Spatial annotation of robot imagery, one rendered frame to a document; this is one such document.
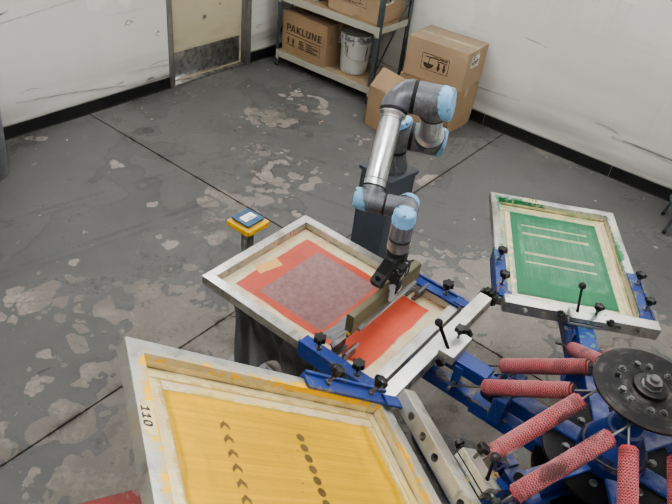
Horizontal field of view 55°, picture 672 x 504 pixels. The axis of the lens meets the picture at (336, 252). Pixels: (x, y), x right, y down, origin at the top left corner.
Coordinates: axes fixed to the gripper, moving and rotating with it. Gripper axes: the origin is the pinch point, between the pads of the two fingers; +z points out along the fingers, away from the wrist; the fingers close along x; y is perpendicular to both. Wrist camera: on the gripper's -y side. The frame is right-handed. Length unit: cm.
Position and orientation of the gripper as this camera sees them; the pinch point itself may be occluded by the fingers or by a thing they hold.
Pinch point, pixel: (384, 297)
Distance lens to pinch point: 223.9
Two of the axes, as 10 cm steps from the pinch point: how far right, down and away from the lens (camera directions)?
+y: 6.2, -4.2, 6.6
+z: -1.1, 7.8, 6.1
